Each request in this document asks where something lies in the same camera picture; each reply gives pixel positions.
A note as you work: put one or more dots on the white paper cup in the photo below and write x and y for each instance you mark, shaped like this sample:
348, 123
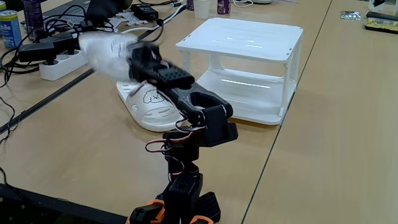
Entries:
202, 9

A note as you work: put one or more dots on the white dog-print slipper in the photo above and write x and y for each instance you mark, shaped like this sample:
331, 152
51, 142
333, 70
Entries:
105, 53
149, 112

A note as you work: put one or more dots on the white plastic shoe rack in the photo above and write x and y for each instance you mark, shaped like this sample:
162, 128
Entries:
248, 40

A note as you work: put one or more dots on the clear plastic box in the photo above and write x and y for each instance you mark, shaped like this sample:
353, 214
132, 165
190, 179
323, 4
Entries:
384, 4

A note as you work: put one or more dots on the black plug adapter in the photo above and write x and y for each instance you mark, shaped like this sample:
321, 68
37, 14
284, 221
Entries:
35, 51
60, 42

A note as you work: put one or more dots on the green-topped drink can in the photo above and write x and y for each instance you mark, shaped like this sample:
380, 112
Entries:
2, 6

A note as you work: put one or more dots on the blue drink can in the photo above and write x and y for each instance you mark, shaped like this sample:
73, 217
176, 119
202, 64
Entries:
11, 29

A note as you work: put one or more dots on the white flat device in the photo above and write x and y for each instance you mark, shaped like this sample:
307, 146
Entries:
261, 1

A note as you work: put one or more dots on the silver foil packet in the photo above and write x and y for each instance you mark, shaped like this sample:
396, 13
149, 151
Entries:
350, 15

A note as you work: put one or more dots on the black power adapter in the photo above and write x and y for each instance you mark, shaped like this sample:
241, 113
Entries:
143, 12

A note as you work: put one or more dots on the white power strip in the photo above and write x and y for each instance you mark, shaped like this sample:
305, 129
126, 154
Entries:
62, 68

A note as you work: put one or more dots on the black and yellow box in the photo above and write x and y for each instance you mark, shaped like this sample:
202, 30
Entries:
382, 22

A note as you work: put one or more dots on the tall purple drink can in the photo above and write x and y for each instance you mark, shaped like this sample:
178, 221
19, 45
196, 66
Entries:
33, 18

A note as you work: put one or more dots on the orange table clamp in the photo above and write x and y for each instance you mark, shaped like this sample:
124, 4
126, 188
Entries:
202, 220
155, 211

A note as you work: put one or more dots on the white printed bracket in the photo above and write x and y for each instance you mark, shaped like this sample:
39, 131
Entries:
130, 19

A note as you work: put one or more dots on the dark laptop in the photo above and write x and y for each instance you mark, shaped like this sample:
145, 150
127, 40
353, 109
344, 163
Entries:
105, 9

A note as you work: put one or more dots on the black power plug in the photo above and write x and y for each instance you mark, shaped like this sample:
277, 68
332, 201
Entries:
88, 25

